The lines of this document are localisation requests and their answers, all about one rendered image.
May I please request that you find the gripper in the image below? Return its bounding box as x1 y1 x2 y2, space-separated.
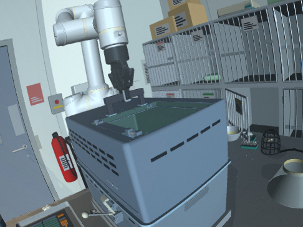
103 45 135 102

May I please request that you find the green tray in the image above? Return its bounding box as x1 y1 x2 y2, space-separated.
92 100 213 137

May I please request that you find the blue-grey carrier top shell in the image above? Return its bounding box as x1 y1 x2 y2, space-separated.
65 97 229 225

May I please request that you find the blue-grey carrier shell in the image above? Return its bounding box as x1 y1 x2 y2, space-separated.
65 97 229 225
75 158 233 227

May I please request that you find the blue-grey door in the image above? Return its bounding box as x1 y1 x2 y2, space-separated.
0 39 55 222

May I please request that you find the grey side clip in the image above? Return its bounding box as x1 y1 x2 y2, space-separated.
100 195 125 225

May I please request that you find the teal tray with vials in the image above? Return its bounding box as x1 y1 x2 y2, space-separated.
240 130 260 151

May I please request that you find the blue-grey carrier bottom shell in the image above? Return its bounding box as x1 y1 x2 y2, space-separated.
75 158 233 227

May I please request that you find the brown cardboard box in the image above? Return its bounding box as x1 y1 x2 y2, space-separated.
148 16 179 41
167 2 209 31
166 0 202 12

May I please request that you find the grey alarm box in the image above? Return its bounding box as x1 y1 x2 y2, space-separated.
47 93 65 115

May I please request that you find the green roll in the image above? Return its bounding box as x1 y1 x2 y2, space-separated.
203 73 221 83

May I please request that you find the red fire extinguisher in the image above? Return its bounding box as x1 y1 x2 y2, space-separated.
51 132 79 183

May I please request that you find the grey kennel cage bank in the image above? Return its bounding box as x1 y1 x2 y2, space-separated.
141 0 303 138

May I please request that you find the white bowl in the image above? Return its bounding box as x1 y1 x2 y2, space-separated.
226 125 241 143

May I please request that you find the flat beige box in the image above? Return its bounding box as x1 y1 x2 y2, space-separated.
216 0 261 17

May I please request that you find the lever with white ball knob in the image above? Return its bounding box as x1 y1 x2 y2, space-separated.
81 208 115 219

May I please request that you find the grey control panel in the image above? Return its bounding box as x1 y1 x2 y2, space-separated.
16 205 79 227

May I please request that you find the grey cone collar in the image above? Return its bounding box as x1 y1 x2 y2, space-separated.
266 158 303 210

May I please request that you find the dark grey carrier handle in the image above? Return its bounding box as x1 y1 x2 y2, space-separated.
103 87 147 117

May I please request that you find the white wall notice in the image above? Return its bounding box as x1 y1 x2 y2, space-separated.
141 59 152 85

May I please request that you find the grey wall box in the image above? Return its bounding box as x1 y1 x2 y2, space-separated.
70 82 90 96

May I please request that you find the red wall sign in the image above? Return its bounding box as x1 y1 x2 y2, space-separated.
26 82 46 107

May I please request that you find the beige wall switch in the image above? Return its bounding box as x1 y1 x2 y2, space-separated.
34 134 43 150

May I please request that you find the black cable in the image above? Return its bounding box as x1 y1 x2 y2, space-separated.
279 147 303 154

